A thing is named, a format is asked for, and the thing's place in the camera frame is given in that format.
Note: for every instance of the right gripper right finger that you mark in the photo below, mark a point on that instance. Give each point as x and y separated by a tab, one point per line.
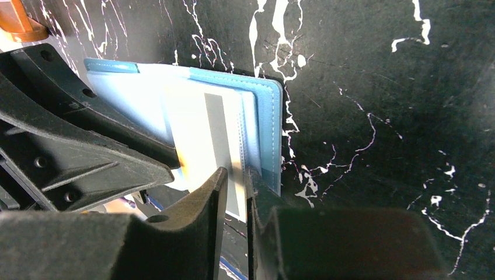
288	242

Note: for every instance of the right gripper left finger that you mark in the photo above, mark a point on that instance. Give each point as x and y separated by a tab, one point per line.
181	242

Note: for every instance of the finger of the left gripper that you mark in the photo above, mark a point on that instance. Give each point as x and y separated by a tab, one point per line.
49	164
42	74

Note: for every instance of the blue card holder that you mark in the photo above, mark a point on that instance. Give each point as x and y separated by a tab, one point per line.
244	113

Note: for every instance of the orange card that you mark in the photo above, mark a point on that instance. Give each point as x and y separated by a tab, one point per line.
205	126

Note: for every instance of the orange wooden rack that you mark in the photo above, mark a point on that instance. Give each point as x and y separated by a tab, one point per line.
17	26

